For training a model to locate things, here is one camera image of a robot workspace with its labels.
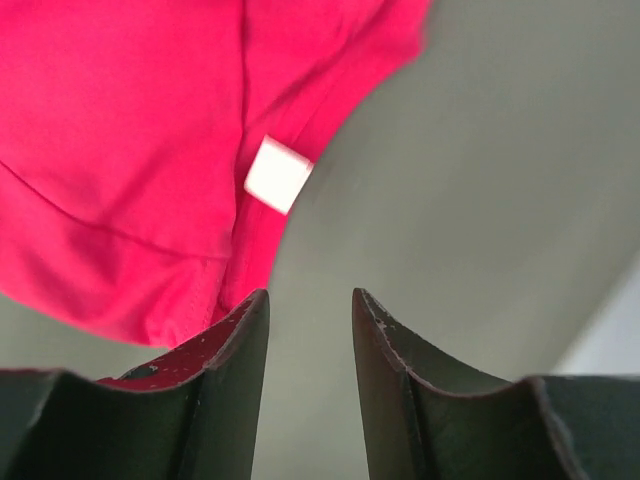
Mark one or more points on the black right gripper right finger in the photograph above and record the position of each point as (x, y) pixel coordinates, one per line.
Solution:
(427, 415)

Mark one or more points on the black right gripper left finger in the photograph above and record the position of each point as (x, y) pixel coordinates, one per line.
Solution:
(191, 413)

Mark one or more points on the red t-shirt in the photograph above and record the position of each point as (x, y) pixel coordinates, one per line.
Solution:
(140, 141)

